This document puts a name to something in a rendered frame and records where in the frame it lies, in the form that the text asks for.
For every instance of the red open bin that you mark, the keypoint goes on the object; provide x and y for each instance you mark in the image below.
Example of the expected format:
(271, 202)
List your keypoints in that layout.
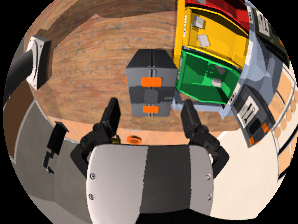
(235, 7)

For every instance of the yellow open bin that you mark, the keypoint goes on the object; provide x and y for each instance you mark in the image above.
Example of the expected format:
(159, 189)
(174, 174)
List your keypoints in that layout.
(225, 37)

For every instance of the green bin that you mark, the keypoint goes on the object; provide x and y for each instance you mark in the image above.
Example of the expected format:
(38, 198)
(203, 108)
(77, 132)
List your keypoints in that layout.
(198, 76)

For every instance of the orange bar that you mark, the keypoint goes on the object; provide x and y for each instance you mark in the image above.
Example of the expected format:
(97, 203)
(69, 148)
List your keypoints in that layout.
(179, 32)

